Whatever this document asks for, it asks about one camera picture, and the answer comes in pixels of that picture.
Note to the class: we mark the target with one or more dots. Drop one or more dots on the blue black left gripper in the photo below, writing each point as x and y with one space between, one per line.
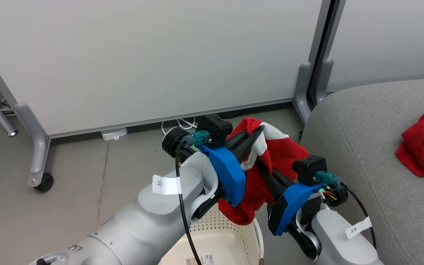
228 176

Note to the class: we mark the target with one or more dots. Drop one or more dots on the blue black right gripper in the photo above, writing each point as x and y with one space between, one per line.
289 206

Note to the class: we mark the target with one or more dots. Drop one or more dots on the red and white garment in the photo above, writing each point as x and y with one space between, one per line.
285 154

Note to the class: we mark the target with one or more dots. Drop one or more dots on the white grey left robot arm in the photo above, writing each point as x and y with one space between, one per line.
142 224

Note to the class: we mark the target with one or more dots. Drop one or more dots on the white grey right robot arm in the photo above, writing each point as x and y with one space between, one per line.
339 243

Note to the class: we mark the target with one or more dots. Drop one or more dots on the grey fabric sofa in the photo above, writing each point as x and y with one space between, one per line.
363 147

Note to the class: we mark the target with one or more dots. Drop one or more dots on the grey partition leg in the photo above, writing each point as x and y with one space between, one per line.
324 79
37 147
302 92

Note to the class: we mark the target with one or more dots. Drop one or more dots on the beige perforated laundry basket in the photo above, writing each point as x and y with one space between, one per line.
223 239

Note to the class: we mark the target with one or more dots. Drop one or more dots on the barcode sticker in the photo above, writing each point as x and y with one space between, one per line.
201 260

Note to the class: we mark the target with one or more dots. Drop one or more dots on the large white partition panel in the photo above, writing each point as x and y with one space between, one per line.
153 59

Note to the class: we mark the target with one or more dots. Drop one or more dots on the small white floor box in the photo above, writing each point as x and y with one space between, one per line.
114 134

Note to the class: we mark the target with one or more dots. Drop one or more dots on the black caster wheel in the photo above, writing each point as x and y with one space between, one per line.
45 183

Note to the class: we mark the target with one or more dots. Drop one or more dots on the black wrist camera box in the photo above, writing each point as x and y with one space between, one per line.
309 167
215 127

